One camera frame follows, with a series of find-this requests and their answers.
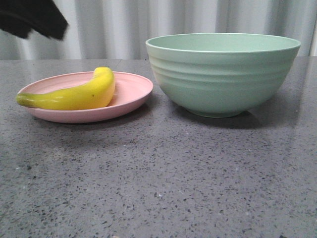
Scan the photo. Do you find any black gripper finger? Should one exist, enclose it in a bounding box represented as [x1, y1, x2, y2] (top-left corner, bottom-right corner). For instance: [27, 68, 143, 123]
[0, 0, 68, 40]

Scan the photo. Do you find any yellow banana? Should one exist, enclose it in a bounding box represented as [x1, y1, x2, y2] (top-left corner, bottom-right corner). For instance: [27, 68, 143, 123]
[16, 67, 116, 110]

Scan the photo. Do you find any pink plate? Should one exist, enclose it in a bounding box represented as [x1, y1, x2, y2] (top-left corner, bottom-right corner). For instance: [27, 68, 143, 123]
[19, 71, 153, 123]

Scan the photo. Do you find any green bowl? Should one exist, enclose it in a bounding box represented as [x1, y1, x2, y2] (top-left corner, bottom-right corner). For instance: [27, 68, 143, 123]
[146, 33, 301, 118]

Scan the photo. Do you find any white curtain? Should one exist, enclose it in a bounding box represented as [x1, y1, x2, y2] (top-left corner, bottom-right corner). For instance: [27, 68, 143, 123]
[0, 0, 317, 60]

